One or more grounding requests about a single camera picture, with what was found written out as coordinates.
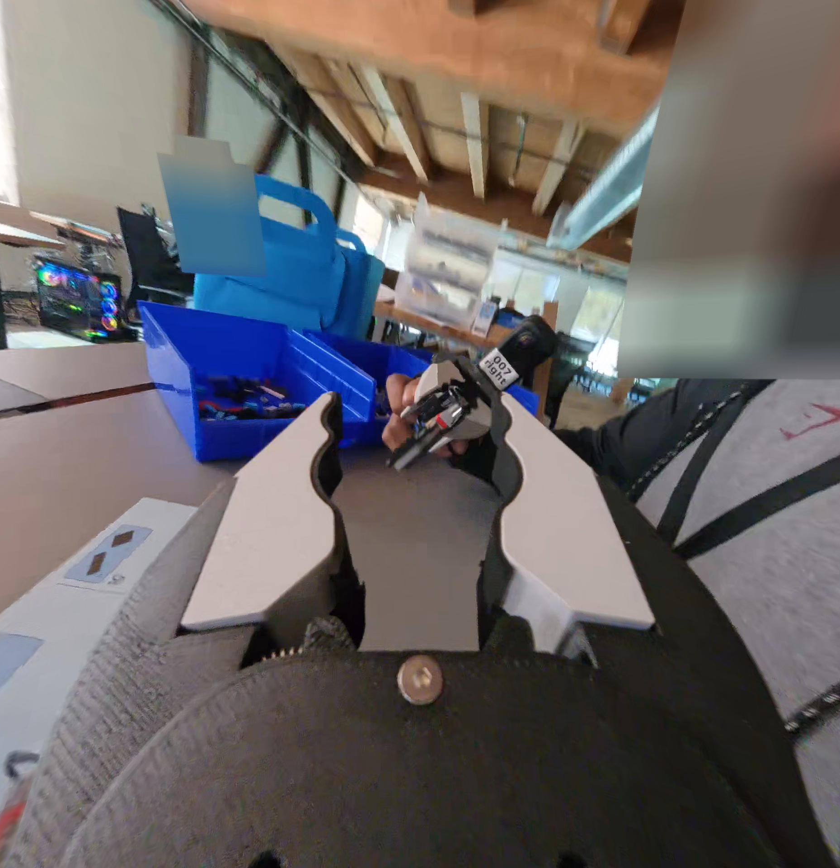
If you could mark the lit computer tower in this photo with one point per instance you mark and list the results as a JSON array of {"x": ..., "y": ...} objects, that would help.
[{"x": 74, "y": 298}]

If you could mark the wooden table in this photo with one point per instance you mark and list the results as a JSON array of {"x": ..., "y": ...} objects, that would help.
[{"x": 420, "y": 320}]

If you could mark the black office chair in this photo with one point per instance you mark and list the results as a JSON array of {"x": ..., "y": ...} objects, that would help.
[{"x": 148, "y": 258}]

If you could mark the brick instruction booklet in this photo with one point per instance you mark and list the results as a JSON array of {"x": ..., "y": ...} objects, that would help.
[{"x": 87, "y": 610}]

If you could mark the grey red brick model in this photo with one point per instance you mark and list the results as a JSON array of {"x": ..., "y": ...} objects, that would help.
[{"x": 437, "y": 417}]

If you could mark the clear plastic drawer stack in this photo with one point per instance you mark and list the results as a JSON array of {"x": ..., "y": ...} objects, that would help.
[{"x": 447, "y": 271}]

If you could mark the blue felt bag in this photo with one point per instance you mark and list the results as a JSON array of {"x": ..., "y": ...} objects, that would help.
[
  {"x": 365, "y": 285},
  {"x": 298, "y": 271}
]

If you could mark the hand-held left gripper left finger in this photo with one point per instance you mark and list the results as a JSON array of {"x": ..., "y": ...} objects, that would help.
[{"x": 270, "y": 542}]

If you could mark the person's right hand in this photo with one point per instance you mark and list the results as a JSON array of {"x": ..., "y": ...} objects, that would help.
[{"x": 398, "y": 393}]

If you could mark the grey adjoining desk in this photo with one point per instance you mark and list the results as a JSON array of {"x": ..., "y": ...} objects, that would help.
[{"x": 54, "y": 369}]

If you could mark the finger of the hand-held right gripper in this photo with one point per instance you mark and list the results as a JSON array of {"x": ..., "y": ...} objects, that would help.
[
  {"x": 477, "y": 424},
  {"x": 439, "y": 380}
]

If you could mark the wooden desk with black legs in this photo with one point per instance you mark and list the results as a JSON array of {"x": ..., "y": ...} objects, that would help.
[{"x": 13, "y": 234}]

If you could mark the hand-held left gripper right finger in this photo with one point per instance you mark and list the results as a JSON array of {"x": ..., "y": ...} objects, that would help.
[{"x": 569, "y": 542}]

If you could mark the pile of small bricks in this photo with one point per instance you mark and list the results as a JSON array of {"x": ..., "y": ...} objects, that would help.
[{"x": 250, "y": 407}]

